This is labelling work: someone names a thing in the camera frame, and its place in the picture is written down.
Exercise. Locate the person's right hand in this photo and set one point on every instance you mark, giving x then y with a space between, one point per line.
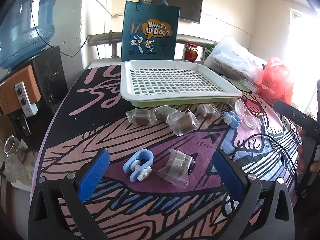
300 155

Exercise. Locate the blue flower hair clip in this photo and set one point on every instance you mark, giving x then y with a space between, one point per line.
138 166
231 120

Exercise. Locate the red lid sauce jar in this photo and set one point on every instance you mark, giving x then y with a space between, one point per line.
191 52

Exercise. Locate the brown candy cube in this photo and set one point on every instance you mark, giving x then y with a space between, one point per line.
162 113
138 117
185 125
176 167
207 110

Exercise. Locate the black flat screen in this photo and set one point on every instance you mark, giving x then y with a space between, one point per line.
185 2

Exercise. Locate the white perforated tray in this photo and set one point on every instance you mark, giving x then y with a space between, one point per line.
125 80

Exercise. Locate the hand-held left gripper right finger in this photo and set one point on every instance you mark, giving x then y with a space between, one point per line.
228 172

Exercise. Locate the blue cartoon tote bag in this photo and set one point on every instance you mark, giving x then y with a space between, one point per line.
135 17

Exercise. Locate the orange white control box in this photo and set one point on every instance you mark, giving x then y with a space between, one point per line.
27 80

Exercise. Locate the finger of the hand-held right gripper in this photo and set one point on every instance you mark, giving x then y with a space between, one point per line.
291 113

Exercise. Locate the clear round plastic dish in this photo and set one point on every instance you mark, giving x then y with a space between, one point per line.
240 106
251 121

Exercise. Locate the blue water bottle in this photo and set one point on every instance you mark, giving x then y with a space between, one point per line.
25 30

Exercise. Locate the green packet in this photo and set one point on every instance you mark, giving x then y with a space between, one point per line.
209 50

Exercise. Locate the clear glass jar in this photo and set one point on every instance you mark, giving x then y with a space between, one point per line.
11 145

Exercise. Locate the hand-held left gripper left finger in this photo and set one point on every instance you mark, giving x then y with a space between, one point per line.
93 172

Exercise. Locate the clear plastic packet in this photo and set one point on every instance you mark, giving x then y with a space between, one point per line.
250 85

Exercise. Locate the clear plastic bag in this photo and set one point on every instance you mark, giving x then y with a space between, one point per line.
230 57

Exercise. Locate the red mesh bag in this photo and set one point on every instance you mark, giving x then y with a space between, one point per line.
275 77

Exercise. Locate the grey metal rail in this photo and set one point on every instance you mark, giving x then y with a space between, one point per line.
100 38

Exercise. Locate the green tray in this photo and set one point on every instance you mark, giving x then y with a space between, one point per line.
155 103

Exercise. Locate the window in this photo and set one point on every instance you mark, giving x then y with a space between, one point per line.
300 30

